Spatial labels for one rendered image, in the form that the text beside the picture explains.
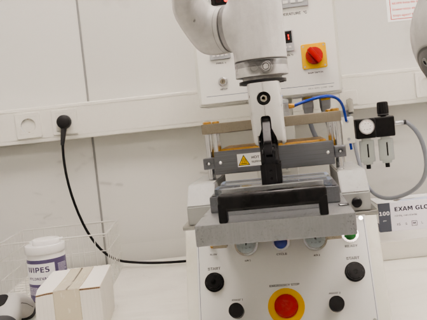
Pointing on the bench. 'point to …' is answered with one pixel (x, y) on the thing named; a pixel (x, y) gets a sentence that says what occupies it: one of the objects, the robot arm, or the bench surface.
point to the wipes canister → (44, 260)
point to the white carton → (401, 213)
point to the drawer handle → (272, 199)
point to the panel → (290, 279)
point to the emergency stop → (286, 306)
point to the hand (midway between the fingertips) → (272, 176)
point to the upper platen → (277, 142)
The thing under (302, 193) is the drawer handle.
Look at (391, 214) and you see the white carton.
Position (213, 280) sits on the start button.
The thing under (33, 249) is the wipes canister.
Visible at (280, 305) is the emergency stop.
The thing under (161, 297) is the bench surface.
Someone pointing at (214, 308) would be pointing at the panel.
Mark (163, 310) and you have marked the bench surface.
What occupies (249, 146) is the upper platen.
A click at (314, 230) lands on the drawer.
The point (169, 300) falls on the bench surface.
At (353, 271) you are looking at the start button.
